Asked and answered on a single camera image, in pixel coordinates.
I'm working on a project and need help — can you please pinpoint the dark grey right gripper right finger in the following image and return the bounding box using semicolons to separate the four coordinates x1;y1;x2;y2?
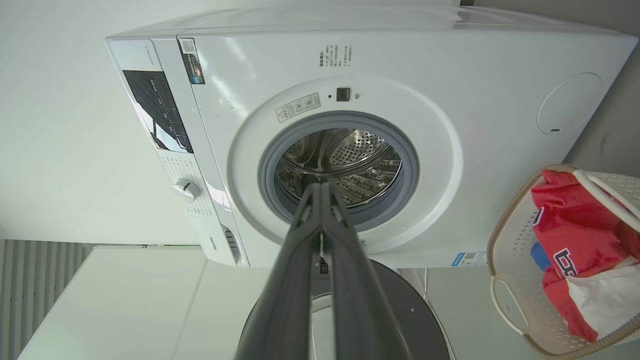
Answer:
323;182;417;360

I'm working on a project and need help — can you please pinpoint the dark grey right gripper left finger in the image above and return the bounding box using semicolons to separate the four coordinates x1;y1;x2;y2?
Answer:
235;183;324;360

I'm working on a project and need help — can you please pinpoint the round black glass washer door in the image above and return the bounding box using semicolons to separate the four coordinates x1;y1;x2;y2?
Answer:
239;257;451;360

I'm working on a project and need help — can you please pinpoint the steel perforated washing drum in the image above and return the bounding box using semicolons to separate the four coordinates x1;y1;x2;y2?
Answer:
275;128;403;209

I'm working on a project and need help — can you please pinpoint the white front-load washing machine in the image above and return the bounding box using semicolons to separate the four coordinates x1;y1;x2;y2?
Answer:
105;5;640;269

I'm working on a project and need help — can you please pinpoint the blue energy label sticker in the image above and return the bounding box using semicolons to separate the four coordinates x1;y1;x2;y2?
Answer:
451;251;488;268

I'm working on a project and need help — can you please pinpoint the white washer control knob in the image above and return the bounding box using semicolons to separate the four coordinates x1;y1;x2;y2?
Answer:
172;178;202;203

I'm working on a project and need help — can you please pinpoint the white cabinet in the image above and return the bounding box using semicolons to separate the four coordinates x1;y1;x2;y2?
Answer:
17;245;273;360

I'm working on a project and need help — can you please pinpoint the white plastic laundry basket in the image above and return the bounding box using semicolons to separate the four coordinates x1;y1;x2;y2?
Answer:
487;164;640;360

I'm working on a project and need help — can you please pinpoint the white warning label sticker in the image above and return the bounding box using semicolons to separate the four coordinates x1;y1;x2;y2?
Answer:
275;93;322;124

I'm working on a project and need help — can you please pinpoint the blue garment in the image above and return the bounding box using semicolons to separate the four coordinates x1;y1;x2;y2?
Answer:
530;242;553;273

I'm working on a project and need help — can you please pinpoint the black washer display panel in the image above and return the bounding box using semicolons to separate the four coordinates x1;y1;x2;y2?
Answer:
122;70;195;155

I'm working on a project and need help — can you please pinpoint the red garment with white stripes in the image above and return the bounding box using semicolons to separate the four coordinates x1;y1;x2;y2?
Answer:
531;170;640;343

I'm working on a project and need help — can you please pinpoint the small black text sticker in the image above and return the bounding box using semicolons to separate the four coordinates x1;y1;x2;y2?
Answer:
319;44;357;69

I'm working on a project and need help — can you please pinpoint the black rectangular brand sticker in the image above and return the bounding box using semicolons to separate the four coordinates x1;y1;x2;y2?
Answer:
178;38;206;85

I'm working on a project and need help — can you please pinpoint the round white filter cover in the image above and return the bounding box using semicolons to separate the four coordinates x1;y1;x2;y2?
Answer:
537;72;604;135

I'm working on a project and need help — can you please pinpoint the grey ribbed wall panel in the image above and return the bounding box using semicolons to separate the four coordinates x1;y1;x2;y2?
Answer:
0;239;94;360

